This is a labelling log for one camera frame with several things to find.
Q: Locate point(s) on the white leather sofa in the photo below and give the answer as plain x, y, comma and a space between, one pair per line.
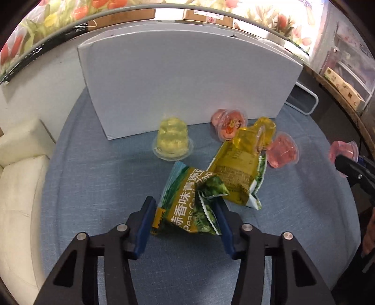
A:
20, 181

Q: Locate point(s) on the brown cardboard box red label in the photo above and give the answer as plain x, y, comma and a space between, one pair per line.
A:
208, 16

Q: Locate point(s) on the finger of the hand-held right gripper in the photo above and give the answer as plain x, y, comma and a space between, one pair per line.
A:
356, 174

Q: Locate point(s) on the clear plastic drawer unit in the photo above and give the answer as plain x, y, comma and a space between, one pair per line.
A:
351, 52

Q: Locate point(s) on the white cardboard box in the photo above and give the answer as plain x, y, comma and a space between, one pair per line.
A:
187, 79

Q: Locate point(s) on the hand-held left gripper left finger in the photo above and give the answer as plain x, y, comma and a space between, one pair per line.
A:
145, 227

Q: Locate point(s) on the patterned tissue box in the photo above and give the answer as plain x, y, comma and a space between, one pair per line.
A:
345, 89

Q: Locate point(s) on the green pea snack packet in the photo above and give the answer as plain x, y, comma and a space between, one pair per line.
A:
184, 211

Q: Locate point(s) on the yellow jelly cup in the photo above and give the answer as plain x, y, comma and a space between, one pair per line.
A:
246, 139
268, 126

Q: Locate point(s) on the yellow green snack packet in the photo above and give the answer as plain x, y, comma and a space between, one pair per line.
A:
234, 167

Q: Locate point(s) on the pale green jelly cup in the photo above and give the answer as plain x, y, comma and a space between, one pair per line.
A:
172, 140

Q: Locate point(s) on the person's right hand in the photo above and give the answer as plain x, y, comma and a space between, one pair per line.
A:
369, 234

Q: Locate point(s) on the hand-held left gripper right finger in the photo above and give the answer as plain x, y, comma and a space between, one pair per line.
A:
225, 233

